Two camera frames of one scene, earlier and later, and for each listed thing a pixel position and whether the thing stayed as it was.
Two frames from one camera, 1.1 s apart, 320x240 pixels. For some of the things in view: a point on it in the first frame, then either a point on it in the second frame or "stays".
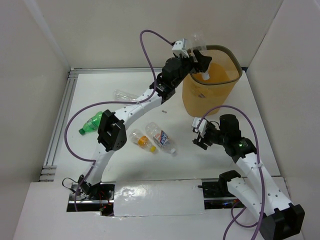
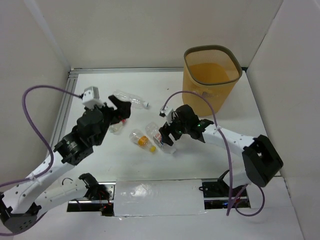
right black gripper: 198,141 to 167,129
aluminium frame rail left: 48,171 stays
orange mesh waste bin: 204,97 stays
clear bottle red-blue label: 160,137 stays
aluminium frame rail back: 110,68 stays
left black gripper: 194,60 to 110,113
